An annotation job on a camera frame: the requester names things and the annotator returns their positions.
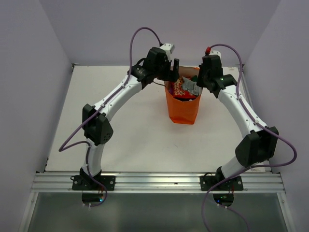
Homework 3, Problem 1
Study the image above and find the silver grey snack packet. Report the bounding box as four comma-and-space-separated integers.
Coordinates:
182, 77, 200, 96

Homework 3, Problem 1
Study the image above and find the red snack packet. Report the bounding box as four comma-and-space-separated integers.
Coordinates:
171, 77, 196, 99

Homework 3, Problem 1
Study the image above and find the orange paper bag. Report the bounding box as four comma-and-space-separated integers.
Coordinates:
159, 66, 202, 125

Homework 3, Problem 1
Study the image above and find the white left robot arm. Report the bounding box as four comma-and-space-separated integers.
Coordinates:
82, 43, 179, 190

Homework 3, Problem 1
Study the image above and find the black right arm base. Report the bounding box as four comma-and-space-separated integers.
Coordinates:
199, 167, 244, 191

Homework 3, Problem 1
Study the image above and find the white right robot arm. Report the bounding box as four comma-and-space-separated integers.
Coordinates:
197, 55, 279, 190

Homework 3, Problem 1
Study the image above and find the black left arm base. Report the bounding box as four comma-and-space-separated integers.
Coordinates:
70, 168, 116, 191

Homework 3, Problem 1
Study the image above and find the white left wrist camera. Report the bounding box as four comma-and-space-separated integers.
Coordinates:
159, 43, 175, 54

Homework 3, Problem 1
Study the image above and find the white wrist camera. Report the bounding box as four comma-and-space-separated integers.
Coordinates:
159, 43, 175, 54
205, 47, 222, 58

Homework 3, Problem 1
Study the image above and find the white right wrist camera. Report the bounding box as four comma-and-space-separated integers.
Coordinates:
205, 47, 222, 58

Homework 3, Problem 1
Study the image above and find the aluminium table edge rail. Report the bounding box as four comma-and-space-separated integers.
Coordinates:
237, 64, 261, 123

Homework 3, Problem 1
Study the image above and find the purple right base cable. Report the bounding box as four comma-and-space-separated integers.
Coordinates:
201, 164, 271, 232

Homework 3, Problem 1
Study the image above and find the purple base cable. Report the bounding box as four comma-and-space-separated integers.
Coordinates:
81, 178, 108, 208
201, 164, 271, 232

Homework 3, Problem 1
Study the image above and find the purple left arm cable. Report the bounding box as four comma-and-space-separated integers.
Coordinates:
58, 27, 163, 179

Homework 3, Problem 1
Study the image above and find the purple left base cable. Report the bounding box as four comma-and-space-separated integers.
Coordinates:
81, 178, 108, 208

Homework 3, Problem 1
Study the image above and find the aluminium front mounting rail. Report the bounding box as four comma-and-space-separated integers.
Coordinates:
30, 172, 285, 193

